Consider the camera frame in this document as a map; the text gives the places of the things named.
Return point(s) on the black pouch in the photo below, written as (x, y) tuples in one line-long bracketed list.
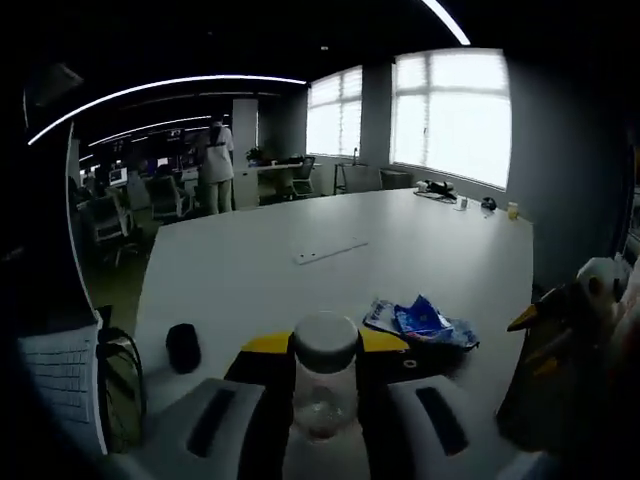
[(183, 347)]

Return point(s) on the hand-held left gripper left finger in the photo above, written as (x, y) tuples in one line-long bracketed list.
[(260, 380)]

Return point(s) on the grey laptop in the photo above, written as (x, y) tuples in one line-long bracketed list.
[(60, 385)]

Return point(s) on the small black object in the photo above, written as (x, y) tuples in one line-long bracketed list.
[(488, 203)]

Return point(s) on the blue plastic package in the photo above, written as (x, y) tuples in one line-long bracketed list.
[(425, 325)]

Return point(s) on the pile of black items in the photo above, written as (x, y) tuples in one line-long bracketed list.
[(437, 189)]

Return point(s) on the green potted plant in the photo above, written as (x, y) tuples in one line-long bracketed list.
[(254, 156)]

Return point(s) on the small yellow cup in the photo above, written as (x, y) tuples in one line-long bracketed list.
[(513, 211)]

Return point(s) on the black stand frame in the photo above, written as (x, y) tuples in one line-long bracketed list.
[(122, 380)]

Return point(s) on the clear plastic bottle white cap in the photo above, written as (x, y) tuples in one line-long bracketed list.
[(325, 350)]

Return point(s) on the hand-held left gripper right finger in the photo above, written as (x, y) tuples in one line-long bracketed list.
[(390, 370)]

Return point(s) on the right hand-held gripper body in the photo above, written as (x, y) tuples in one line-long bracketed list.
[(602, 282)]

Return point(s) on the small white cup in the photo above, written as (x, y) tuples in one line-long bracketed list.
[(463, 203)]

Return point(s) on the white table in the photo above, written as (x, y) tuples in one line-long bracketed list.
[(250, 285)]

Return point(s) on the white office chair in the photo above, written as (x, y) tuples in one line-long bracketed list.
[(112, 220), (170, 195)]

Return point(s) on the white office desk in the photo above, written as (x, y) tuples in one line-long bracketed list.
[(270, 180)]

